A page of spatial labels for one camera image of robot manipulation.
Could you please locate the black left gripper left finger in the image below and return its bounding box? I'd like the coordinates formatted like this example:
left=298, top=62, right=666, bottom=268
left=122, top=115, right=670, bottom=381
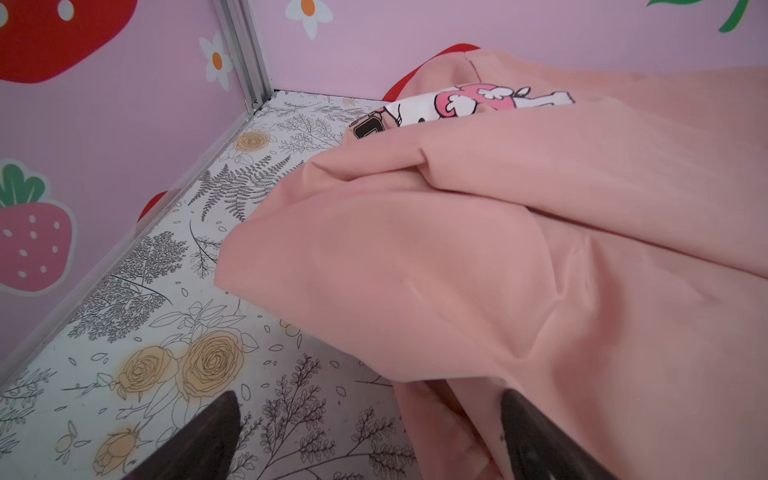
left=124, top=391, right=241, bottom=480

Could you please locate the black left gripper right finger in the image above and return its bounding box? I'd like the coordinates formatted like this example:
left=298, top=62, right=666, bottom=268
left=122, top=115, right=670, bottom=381
left=501, top=389, right=617, bottom=480

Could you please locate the pink hooded zip jacket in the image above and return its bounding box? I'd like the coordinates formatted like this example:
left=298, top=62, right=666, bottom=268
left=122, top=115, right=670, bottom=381
left=215, top=50, right=767, bottom=479

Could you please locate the aluminium left corner post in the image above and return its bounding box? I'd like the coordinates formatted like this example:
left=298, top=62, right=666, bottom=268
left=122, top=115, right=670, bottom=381
left=212, top=0, right=274, bottom=116

